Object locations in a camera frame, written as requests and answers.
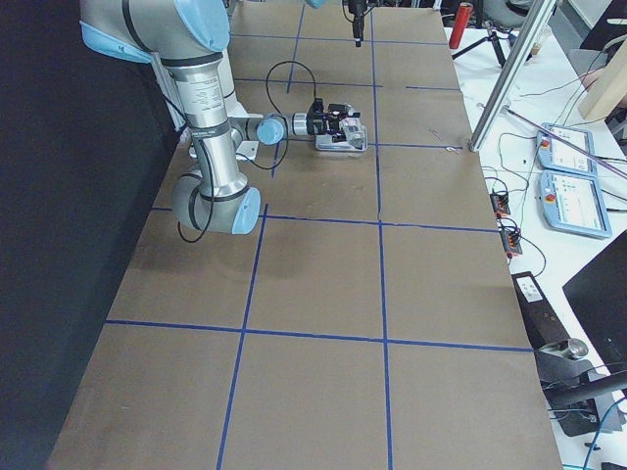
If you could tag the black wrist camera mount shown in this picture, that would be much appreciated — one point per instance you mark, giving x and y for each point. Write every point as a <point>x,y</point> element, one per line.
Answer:
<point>317,106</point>

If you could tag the black box with label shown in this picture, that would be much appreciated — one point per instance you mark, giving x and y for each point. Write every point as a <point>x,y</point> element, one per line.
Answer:
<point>542,324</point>

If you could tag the upper teach pendant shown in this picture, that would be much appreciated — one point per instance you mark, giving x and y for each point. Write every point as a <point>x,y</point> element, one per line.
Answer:
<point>555,155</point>

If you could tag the teach pendant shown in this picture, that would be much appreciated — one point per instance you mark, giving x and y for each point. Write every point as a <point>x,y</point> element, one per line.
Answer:
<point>574,204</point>
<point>555,155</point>

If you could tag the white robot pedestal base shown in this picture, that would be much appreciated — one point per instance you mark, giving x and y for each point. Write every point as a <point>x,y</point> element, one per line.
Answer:
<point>247,147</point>

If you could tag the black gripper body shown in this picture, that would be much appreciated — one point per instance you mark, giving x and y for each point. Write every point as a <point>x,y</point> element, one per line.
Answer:
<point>357,20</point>
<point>314,125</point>

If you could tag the aluminium frame post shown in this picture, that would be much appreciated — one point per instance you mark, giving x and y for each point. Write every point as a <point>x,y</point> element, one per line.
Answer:
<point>538,16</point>

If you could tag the black monitor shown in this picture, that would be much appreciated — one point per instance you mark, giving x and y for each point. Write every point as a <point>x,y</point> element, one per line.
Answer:
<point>597,296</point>

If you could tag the orange connector block upper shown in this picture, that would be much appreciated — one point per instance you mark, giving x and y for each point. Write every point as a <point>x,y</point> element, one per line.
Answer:
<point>499,204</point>

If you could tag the red cylinder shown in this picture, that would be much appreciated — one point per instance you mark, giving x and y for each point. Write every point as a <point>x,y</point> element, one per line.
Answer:
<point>462,17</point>

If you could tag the clear glass sauce bottle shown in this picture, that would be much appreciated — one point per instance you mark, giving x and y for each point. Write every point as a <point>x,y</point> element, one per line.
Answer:
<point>355,132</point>

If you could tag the orange connector block lower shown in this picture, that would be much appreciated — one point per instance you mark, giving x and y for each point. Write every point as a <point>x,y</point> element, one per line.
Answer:
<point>511,241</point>

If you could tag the silver digital kitchen scale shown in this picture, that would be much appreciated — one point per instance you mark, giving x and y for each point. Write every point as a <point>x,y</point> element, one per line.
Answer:
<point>322,143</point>

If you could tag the orange connector block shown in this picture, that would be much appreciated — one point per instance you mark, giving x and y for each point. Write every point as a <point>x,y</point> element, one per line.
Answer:
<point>511,241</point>
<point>499,204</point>

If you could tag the lower teach pendant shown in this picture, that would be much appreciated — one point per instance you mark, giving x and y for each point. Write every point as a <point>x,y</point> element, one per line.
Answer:
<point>574,204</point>

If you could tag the black clamp stand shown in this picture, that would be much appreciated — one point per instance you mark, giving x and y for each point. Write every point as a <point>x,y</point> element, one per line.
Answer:
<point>580,395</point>

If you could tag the black camera tripod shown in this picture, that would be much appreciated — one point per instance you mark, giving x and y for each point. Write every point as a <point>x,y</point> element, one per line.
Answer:
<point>495,36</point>

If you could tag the wooden beam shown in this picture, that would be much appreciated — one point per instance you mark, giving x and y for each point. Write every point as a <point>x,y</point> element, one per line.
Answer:
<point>608,90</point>

